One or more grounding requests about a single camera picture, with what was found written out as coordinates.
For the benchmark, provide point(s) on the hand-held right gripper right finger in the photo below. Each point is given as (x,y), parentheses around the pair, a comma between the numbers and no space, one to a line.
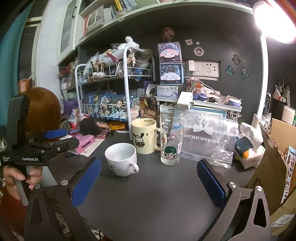
(211,183)

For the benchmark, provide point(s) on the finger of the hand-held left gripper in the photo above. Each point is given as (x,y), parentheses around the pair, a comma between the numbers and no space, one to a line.
(69,144)
(56,133)

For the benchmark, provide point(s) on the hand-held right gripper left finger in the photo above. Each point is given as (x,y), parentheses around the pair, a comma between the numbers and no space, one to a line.
(87,182)

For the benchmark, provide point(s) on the white cup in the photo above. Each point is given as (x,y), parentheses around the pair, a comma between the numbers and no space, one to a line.
(120,157)

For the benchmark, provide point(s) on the person's left forearm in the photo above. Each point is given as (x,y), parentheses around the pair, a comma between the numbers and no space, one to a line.
(11,214)

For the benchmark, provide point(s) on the person's left hand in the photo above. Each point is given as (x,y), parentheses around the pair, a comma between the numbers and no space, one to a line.
(11,176)

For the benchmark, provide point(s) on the black fluffy pouch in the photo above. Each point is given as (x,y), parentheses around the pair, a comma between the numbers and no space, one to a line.
(89,127)

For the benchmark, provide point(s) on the brown wig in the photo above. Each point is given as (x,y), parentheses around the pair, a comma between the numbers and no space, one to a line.
(44,111)

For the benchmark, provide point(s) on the copper mug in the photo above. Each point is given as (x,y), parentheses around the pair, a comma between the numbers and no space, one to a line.
(24,85)

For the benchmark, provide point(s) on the clear plastic zip bag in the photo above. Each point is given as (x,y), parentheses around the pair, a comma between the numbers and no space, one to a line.
(209,141)

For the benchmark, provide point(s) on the yellow black snack packet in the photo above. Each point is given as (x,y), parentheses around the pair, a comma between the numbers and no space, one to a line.
(244,148)

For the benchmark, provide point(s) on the yellow box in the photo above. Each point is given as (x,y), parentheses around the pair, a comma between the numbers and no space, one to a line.
(116,125)

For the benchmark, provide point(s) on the row of blue anime boxes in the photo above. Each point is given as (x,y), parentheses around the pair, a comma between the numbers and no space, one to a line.
(108,105)

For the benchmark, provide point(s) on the cartoon print drinking glass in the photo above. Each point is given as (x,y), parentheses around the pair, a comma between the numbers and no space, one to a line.
(171,139)

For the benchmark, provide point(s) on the cardboard box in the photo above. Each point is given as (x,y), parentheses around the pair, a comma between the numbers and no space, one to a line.
(269,166)

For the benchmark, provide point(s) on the white tissue pack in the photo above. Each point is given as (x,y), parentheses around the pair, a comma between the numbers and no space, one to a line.
(251,135)

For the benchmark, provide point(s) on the teal curtain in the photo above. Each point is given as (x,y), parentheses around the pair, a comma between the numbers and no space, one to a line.
(13,53)

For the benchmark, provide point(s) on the cream cartoon mug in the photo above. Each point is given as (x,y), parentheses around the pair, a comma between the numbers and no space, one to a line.
(143,136)

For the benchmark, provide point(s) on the colourful sticker sheet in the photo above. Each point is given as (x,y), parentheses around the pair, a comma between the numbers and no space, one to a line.
(290,171)

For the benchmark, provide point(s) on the purple bowl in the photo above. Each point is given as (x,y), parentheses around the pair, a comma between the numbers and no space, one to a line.
(232,102)

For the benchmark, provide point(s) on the brown picture card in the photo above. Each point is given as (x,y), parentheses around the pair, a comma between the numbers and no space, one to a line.
(148,107)

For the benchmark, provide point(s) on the white rectangular box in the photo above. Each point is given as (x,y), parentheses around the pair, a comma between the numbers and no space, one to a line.
(185,98)

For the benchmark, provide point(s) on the white label card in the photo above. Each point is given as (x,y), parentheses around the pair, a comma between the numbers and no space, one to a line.
(167,91)

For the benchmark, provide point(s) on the blue character display box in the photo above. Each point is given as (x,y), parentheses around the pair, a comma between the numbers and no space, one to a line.
(171,73)

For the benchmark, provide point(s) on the white plush toy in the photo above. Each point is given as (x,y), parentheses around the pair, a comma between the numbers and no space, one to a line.
(132,42)

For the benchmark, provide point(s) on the white charger plug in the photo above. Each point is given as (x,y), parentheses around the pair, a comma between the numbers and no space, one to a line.
(190,66)

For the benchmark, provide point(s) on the white paper bag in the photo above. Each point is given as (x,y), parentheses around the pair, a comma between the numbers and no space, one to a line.
(94,20)

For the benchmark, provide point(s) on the pink character display box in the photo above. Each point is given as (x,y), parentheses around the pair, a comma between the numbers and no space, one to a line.
(169,52)

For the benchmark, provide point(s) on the white desk lamp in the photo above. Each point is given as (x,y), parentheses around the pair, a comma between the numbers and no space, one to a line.
(272,20)

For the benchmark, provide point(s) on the wall power outlet panel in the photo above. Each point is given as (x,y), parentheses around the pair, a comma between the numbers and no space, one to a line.
(207,68)

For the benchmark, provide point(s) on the round portrait wall sticker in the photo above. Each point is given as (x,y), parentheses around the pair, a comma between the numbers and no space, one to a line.
(198,51)

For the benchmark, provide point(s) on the brown figure wall charm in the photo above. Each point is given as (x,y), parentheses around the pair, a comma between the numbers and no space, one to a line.
(167,33)

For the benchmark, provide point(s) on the white wall shelf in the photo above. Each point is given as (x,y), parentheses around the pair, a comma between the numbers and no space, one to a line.
(148,14)

